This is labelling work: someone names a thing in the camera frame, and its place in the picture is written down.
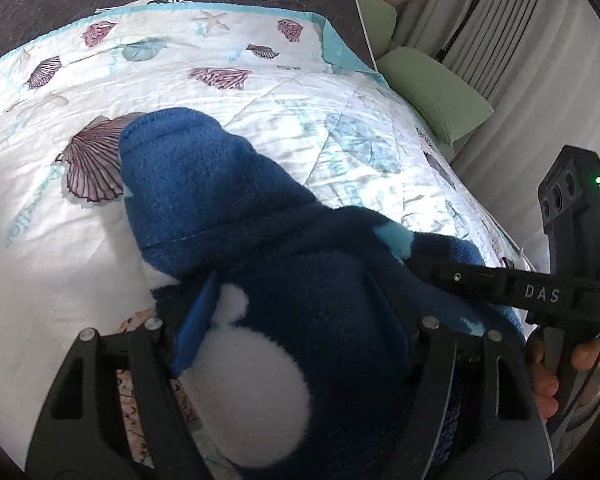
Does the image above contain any white seashell print quilt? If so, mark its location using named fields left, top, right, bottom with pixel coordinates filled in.
left=0, top=4, right=507, bottom=479

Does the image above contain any light green back pillow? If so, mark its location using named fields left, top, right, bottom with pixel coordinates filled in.
left=358, top=0, right=396, bottom=58

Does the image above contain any blue star fleece garment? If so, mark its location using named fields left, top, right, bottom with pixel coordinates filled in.
left=119, top=108, right=524, bottom=479

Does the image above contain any person's right hand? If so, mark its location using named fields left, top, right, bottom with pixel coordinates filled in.
left=526, top=331, right=600, bottom=424

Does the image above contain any white striped curtain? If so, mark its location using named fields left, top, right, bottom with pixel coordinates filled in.
left=394, top=0, right=600, bottom=270

